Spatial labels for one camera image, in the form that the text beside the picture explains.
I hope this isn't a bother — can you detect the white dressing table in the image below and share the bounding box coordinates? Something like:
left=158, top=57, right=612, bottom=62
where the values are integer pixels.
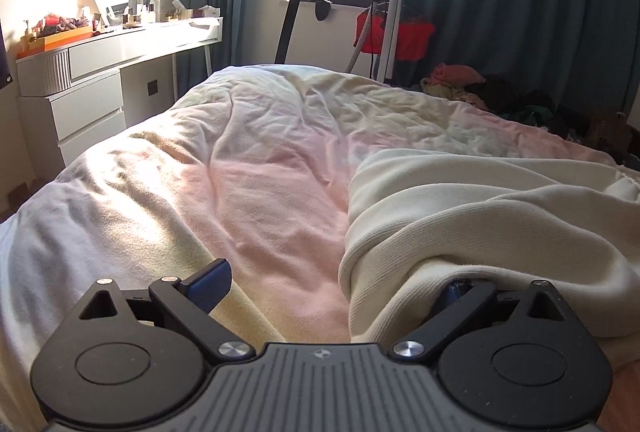
left=15, top=14, right=223, bottom=168

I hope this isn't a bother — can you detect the pink garment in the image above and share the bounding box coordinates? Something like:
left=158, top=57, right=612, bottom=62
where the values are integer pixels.
left=431, top=63, right=487, bottom=88

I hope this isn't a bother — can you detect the pile of red pink accessories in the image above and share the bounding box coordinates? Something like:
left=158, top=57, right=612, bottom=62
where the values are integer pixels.
left=42, top=13, right=93, bottom=34

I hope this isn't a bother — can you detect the orange tray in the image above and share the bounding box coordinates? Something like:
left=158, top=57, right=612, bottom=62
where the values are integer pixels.
left=17, top=24, right=96, bottom=60

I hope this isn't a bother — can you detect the green garment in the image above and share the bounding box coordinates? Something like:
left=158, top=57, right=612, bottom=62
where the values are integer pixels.
left=500, top=104, right=556, bottom=128

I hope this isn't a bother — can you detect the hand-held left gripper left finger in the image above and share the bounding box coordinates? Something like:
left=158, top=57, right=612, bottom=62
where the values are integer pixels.
left=74, top=258, right=255, bottom=363

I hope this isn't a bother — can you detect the wide blue curtain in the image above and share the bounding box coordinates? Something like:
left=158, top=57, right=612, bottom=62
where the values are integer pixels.
left=400, top=0, right=640, bottom=128

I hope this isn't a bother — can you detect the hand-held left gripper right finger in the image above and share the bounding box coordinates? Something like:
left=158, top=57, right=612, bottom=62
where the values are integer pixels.
left=391, top=279, right=571, bottom=363

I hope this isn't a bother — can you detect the row of cosmetic bottles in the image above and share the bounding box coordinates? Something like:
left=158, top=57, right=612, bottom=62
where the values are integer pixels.
left=102, top=0, right=173, bottom=30

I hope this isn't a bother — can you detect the garment steamer stand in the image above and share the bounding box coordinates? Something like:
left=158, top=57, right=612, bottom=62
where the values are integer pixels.
left=347, top=0, right=405, bottom=85

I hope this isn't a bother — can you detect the beige garment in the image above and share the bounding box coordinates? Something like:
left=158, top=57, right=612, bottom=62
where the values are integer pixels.
left=420, top=77, right=493, bottom=110

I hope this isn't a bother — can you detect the red garment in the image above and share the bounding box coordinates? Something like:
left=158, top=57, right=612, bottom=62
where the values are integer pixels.
left=356, top=7, right=436, bottom=61

